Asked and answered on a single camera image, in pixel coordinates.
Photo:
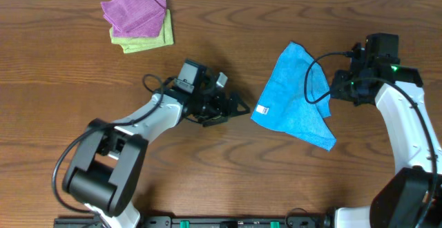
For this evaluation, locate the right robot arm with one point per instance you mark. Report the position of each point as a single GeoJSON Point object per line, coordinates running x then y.
{"type": "Point", "coordinates": [412, 198]}

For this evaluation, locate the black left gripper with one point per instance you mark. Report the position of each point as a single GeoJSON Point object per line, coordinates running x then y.
{"type": "Point", "coordinates": [223, 104]}

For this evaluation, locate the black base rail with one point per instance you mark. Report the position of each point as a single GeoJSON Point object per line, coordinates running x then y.
{"type": "Point", "coordinates": [296, 221]}

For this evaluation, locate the green folded cloth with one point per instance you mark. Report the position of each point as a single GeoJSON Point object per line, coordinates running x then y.
{"type": "Point", "coordinates": [137, 44]}

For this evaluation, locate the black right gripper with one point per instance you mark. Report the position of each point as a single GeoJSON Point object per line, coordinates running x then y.
{"type": "Point", "coordinates": [340, 86]}

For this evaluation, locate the blue microfiber cloth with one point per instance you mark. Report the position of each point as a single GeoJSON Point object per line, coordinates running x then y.
{"type": "Point", "coordinates": [282, 106]}

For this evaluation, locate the purple folded cloth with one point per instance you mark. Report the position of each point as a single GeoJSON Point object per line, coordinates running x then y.
{"type": "Point", "coordinates": [135, 18]}

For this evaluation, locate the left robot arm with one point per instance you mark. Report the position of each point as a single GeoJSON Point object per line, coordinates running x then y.
{"type": "Point", "coordinates": [109, 156]}

